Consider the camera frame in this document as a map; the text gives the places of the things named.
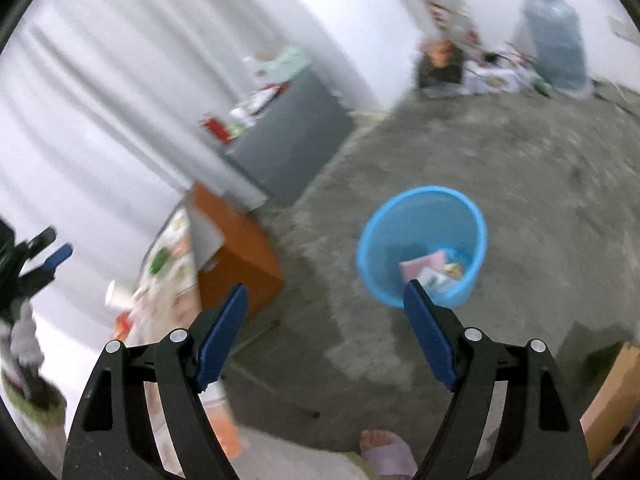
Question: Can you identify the cardboard box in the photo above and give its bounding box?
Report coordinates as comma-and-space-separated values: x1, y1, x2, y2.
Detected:
579, 341, 640, 467

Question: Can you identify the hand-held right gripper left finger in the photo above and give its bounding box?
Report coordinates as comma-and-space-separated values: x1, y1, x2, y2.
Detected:
61, 282, 251, 480

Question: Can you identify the red box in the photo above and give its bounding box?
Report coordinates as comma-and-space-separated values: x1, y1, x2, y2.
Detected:
201, 116, 229, 140

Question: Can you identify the white packet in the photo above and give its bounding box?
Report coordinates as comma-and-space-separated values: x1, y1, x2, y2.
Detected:
417, 265, 463, 295

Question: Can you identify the grey curtain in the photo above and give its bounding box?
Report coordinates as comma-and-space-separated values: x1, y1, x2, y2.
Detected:
0, 0, 361, 281

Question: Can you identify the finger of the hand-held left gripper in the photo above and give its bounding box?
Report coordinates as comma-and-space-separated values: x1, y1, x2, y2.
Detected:
15, 226, 58, 261
20, 243, 74, 288

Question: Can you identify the grey cabinet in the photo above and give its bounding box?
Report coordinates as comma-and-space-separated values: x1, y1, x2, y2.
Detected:
220, 67, 357, 211

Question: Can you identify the white paper cup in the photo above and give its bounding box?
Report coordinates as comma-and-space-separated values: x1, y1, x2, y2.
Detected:
105, 280, 136, 312

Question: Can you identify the blue plastic bin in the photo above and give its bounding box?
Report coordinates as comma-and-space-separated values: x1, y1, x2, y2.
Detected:
356, 186, 488, 310

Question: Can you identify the pink packet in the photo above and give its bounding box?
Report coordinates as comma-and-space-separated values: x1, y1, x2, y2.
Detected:
398, 250, 448, 281

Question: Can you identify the large blue water jug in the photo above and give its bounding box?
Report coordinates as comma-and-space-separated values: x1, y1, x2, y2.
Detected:
519, 0, 592, 95

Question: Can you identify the orange wooden table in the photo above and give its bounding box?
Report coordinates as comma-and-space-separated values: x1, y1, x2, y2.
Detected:
191, 182, 286, 320

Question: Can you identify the person's foot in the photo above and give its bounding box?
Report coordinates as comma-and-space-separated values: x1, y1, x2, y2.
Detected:
359, 428, 419, 480

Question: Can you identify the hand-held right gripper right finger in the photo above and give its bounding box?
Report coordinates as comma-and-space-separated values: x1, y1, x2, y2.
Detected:
402, 279, 593, 480

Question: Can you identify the light green box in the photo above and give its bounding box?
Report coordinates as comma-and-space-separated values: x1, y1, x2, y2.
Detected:
255, 45, 317, 86

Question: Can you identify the pile of clutter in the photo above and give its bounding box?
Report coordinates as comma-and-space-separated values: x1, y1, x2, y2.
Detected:
465, 49, 553, 97

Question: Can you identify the dark bag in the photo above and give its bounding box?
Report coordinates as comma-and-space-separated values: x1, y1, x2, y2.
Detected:
416, 39, 467, 89

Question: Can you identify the green snack packet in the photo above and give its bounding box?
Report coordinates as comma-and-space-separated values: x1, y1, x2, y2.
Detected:
149, 249, 172, 277

